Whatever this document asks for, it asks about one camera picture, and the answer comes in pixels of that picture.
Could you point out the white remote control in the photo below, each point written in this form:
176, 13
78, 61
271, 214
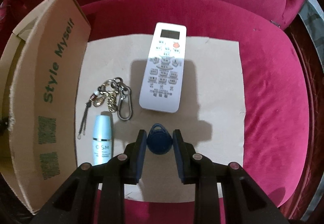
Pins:
163, 74

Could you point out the metal keychain with carabiner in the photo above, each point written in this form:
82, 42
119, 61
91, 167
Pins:
114, 92

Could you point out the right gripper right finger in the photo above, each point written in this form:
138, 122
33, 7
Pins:
244, 200

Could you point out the cardboard box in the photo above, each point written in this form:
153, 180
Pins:
40, 69

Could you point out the blue key fob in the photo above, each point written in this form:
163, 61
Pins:
159, 141

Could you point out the red velvet tufted armchair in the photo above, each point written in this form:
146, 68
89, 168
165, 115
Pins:
277, 107

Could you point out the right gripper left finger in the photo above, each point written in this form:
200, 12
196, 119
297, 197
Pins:
96, 192

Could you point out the brown paper sheet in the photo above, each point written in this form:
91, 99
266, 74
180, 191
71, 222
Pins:
210, 117

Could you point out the grey plaid blanket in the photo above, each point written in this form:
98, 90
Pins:
312, 16

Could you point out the light blue cosmetic bottle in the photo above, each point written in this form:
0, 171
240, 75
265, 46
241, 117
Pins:
102, 140

